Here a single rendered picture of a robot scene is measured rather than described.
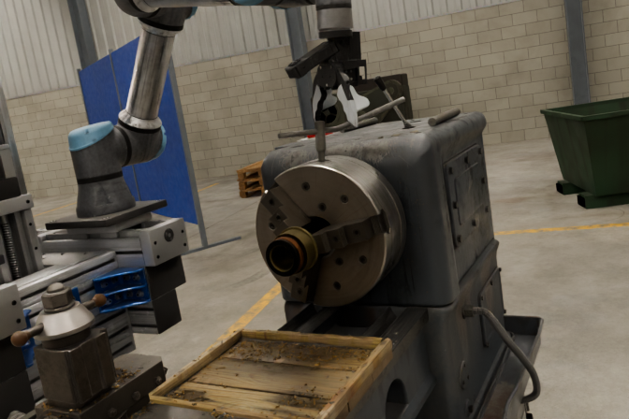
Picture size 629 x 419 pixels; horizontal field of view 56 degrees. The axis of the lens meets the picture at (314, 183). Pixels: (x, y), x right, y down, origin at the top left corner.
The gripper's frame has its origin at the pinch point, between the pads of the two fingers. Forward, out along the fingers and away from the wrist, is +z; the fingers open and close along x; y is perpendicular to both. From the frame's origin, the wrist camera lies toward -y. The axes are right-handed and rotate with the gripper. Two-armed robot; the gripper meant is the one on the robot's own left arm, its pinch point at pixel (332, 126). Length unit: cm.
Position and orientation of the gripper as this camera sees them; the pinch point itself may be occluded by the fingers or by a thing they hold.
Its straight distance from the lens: 128.1
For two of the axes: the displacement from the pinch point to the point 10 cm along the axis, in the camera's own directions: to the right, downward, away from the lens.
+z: 0.7, 9.8, 1.9
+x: -5.3, -1.3, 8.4
